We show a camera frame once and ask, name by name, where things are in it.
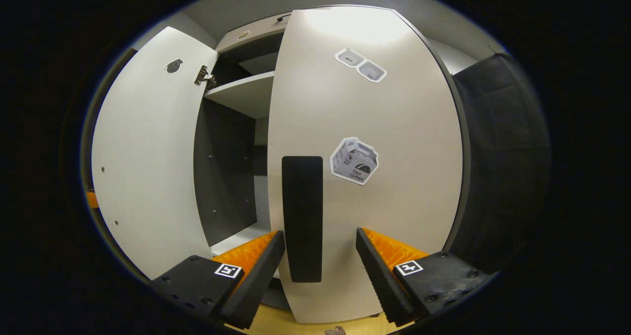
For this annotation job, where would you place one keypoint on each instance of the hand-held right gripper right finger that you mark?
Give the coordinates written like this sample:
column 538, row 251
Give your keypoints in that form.
column 379, row 281

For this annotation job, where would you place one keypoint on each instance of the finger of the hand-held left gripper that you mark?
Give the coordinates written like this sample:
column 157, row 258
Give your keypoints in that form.
column 91, row 199

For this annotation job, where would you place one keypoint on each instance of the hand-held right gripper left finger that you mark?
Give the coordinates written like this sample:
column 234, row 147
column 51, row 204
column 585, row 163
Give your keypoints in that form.
column 256, row 281

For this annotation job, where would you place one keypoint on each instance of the white cabinet door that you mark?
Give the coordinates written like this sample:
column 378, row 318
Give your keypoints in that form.
column 148, row 152
column 394, row 128

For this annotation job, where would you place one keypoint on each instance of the white and grey cabinet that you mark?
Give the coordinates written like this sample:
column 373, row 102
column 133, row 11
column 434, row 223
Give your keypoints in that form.
column 224, row 177

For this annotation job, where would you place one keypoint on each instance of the metal door hinge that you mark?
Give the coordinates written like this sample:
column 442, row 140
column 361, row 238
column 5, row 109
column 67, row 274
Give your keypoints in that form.
column 204, row 77

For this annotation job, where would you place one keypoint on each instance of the white cabinet shelf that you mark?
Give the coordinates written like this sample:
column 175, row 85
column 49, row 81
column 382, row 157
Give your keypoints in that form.
column 246, row 96

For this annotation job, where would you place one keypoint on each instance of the white cabinet drawer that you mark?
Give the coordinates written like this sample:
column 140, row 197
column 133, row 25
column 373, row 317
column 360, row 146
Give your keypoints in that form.
column 256, row 37

